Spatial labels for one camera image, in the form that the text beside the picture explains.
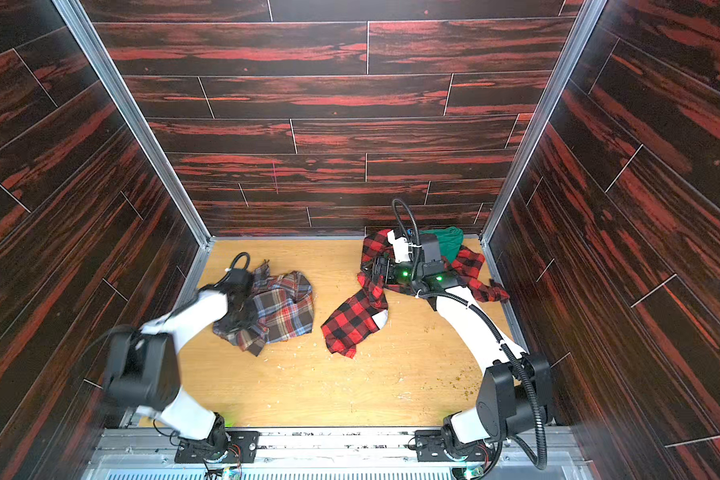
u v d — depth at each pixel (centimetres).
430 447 73
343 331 94
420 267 63
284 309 93
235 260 79
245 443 74
